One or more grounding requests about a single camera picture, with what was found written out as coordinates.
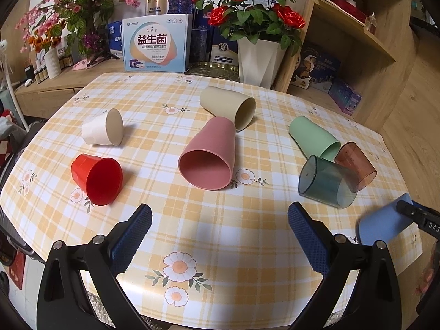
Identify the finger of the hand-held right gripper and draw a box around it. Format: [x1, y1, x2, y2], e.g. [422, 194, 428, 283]
[395, 199, 440, 238]

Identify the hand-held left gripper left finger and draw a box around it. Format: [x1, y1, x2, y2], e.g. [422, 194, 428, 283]
[36, 203, 153, 330]

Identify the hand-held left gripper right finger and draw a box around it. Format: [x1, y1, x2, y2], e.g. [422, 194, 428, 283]
[287, 201, 407, 330]

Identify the blue cup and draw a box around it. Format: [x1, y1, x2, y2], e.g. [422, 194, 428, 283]
[359, 192, 419, 248]

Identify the clear teal cup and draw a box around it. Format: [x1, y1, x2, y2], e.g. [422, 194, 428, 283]
[298, 155, 358, 209]

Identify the red cup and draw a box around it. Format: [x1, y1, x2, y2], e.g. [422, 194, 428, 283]
[71, 154, 124, 207]

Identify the clear brown cup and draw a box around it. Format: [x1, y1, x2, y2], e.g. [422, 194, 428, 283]
[334, 142, 378, 193]

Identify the green cup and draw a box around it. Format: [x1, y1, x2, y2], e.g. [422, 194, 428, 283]
[289, 115, 341, 162]

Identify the white cup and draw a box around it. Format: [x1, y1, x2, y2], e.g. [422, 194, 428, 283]
[82, 108, 124, 147]

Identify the pink cup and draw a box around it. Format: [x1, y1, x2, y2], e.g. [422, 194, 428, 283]
[178, 116, 238, 191]

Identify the beige cup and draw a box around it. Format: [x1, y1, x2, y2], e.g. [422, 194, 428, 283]
[200, 86, 257, 131]

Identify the yellow plaid floral tablecloth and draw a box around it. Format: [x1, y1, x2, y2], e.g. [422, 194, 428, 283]
[0, 72, 423, 324]

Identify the purple box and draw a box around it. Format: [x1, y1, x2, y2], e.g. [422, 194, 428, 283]
[328, 77, 364, 116]

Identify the wooden shelf unit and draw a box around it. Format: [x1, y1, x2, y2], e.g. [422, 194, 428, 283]
[271, 0, 424, 127]

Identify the low wooden cabinet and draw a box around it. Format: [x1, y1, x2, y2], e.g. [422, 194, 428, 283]
[14, 54, 193, 119]

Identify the dark blue picture box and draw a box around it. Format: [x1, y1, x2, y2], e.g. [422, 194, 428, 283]
[290, 40, 342, 93]

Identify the pink cloth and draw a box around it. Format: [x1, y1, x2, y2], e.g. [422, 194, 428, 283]
[71, 56, 111, 72]

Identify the white faceted flower pot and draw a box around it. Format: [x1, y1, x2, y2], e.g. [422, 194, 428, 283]
[236, 37, 288, 90]

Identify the gold metal tray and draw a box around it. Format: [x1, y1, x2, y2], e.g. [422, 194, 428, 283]
[186, 61, 240, 82]

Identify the row of small brown bottles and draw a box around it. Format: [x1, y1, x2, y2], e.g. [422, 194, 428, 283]
[32, 54, 75, 84]

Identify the white metal stand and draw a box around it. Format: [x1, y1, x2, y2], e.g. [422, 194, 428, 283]
[0, 39, 30, 132]

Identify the white ribbed vase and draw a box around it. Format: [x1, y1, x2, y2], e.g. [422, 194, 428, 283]
[44, 47, 63, 79]

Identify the light blue carton box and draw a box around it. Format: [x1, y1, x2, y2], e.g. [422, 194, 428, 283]
[123, 14, 194, 73]

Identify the blue and white box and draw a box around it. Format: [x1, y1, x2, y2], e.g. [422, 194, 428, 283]
[106, 20, 126, 61]

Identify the navy box with white label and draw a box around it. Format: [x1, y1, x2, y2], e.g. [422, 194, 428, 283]
[209, 31, 242, 68]

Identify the tall dark blue box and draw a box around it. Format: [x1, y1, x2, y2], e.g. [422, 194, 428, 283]
[190, 7, 211, 66]

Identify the orange flower bunch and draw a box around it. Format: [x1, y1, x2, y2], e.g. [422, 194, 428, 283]
[27, 34, 63, 56]

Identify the red bag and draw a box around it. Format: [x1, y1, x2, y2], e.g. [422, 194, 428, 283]
[325, 0, 368, 25]

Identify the silver box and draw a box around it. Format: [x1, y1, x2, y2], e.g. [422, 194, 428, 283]
[145, 0, 170, 18]

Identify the pink artificial flower plant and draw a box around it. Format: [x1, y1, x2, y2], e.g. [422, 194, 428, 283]
[15, 0, 142, 63]

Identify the dark blue patterned box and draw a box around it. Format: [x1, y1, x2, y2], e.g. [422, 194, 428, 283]
[166, 0, 194, 17]

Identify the red rose bouquet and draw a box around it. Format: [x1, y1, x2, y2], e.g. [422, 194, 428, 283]
[191, 0, 307, 57]

